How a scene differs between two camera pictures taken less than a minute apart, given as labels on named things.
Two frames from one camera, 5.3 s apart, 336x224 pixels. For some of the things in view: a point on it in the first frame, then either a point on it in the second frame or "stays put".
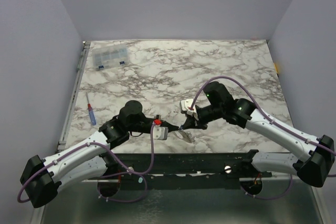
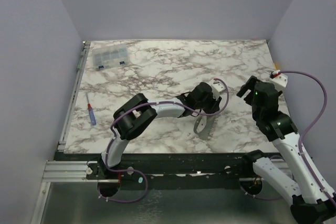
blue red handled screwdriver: (91, 112) stays put
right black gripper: (194, 118) to (250, 87)
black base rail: (182, 171) stays put
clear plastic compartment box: (109, 56) stays put
